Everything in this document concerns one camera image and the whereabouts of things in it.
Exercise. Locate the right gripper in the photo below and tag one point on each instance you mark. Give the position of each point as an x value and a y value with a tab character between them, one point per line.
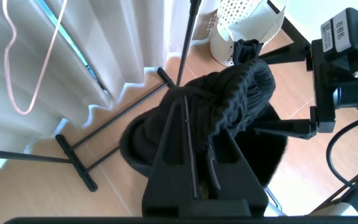
323	77

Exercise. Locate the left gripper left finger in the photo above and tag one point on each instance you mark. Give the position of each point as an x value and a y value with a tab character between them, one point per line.
166	174

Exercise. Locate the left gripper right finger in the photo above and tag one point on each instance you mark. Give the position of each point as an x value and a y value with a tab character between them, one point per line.
244	180

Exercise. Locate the black shorts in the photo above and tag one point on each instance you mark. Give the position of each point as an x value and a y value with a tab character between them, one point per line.
228	99

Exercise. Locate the white laundry basket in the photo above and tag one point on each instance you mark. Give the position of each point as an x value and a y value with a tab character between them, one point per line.
250	21

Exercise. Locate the black clothes rack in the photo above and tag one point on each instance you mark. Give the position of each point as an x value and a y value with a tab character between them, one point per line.
76	161

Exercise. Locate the pink clothes hanger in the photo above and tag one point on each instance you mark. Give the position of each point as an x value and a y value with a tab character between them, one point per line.
8	77

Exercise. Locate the beige curtain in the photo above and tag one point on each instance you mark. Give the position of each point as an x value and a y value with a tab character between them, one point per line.
120	37

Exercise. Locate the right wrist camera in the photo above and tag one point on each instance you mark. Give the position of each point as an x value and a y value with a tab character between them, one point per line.
356	96

